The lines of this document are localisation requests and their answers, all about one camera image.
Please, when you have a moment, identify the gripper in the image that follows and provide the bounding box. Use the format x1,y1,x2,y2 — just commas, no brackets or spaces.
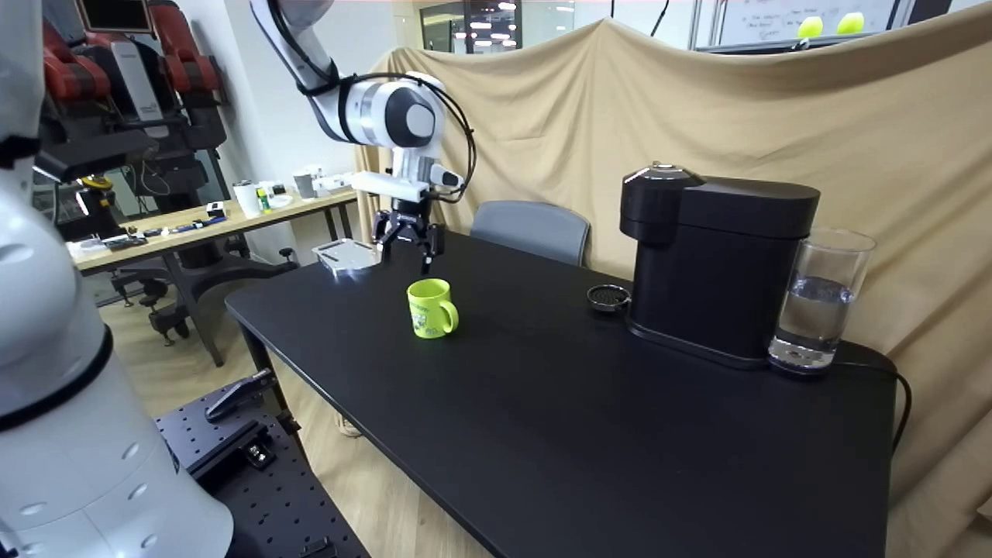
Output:
371,199,447,277

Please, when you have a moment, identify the yellow mug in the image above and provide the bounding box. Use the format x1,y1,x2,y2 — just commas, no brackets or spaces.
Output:
407,278,460,340

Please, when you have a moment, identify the silver metal plate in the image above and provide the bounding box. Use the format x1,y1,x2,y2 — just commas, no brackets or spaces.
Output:
312,238,383,278

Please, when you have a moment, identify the grey chair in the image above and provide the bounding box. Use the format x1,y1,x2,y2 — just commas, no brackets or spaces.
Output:
470,200,592,269

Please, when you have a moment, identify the white cup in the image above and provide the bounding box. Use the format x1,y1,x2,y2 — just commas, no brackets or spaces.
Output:
232,180,262,219

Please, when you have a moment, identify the round black drip tray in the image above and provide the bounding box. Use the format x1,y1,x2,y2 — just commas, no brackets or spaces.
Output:
586,284,633,314

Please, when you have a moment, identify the wooden table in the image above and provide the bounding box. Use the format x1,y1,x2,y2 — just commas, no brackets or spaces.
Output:
71,188,360,368

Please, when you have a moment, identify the window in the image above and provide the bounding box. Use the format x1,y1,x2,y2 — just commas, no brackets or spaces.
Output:
419,0,523,55

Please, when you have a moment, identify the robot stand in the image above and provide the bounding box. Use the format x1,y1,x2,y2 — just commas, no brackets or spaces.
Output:
153,370,373,558

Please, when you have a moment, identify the red and black robot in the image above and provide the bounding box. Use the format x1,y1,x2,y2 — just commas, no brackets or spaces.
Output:
31,0,301,348

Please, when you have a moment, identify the black coffee machine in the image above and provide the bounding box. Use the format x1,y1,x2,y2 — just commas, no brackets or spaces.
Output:
618,161,822,370

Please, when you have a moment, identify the monitor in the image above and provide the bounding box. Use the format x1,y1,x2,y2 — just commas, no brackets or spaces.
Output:
76,0,154,35

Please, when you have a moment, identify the beige cloth backdrop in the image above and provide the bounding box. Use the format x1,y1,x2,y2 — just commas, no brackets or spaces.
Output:
335,3,992,558

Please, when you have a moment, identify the clear glass of water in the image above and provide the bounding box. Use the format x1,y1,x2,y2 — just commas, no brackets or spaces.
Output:
766,226,877,377

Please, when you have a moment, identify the whiteboard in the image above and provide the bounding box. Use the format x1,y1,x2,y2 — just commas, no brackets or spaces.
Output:
711,0,909,49

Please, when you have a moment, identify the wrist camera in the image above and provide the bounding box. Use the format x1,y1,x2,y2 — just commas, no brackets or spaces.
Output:
350,171,432,205

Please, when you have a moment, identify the black cable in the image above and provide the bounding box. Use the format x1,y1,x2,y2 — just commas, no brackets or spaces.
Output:
835,360,914,456

